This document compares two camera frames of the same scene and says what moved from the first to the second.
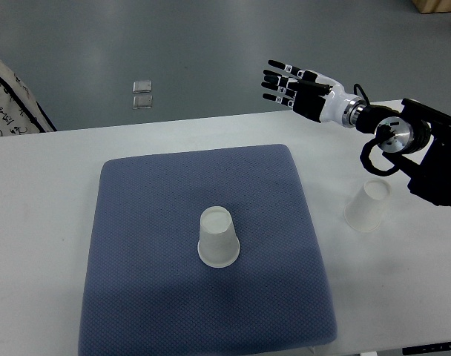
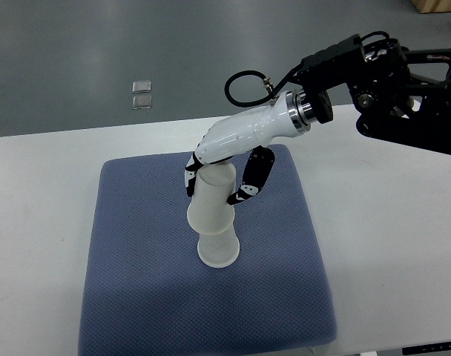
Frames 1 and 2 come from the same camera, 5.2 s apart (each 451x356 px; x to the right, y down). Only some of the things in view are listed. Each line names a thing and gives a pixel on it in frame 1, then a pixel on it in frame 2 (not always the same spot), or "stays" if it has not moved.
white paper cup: (363, 213) to (209, 211)
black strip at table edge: (432, 347) stays
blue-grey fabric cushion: (147, 291) stays
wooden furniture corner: (438, 6) stays
